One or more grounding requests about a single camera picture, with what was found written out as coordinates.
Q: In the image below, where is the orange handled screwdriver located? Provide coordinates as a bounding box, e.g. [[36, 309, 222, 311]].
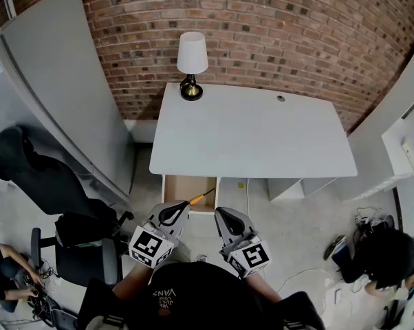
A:
[[184, 188, 217, 206]]

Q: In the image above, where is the person's black shirt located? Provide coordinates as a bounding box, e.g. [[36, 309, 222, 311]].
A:
[[75, 261, 327, 330]]

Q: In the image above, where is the grey partition panel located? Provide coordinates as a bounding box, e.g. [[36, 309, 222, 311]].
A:
[[0, 0, 136, 206], [346, 38, 414, 204]]

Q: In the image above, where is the person's left forearm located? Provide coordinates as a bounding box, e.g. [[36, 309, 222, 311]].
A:
[[111, 261, 157, 303]]

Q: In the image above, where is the dark bag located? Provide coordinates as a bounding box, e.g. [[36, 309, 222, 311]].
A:
[[323, 233, 351, 262]]

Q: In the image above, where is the white cabinet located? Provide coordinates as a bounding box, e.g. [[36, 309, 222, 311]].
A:
[[380, 87, 414, 186]]

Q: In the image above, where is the white desk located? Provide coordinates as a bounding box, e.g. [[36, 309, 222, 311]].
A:
[[148, 82, 359, 203]]

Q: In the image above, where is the black office chair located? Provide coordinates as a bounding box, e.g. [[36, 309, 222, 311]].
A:
[[0, 125, 136, 289]]

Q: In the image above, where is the wooden drawer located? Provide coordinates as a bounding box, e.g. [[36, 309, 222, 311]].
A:
[[161, 174, 222, 215]]

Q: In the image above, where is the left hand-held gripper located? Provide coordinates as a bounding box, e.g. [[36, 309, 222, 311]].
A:
[[128, 200, 190, 272]]

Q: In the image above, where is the person's right forearm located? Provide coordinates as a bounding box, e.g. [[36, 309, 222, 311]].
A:
[[248, 272, 284, 304]]

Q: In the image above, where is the white shade table lamp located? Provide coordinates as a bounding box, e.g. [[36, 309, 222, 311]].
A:
[[176, 31, 210, 102]]

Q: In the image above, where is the long white floor cable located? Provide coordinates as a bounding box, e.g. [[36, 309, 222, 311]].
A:
[[276, 267, 336, 296]]

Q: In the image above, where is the tangle of black cables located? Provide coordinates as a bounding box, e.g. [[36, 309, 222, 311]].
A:
[[20, 276, 62, 325]]

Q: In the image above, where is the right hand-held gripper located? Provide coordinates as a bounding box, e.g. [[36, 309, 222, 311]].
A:
[[214, 206, 274, 279]]

